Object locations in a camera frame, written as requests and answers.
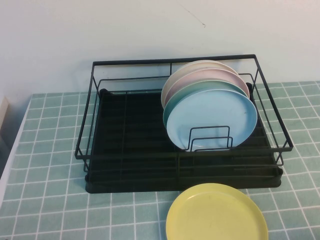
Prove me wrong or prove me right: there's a light blue plate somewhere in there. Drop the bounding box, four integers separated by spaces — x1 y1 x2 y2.
165 94 258 153

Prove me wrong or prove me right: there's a teal green plate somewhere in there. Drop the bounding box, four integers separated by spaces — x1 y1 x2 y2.
162 79 251 131

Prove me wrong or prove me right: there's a pink plate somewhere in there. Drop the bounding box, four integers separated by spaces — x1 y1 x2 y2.
166 67 250 101

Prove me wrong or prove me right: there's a cream plate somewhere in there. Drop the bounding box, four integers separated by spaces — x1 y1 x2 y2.
160 59 241 110

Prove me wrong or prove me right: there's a yellow plate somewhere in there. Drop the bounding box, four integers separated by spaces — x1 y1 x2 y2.
165 182 269 240

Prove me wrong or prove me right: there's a black plastic drip tray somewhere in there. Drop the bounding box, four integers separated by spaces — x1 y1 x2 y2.
84 87 284 195

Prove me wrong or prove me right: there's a black wire dish rack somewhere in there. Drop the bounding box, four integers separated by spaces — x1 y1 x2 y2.
74 53 294 176

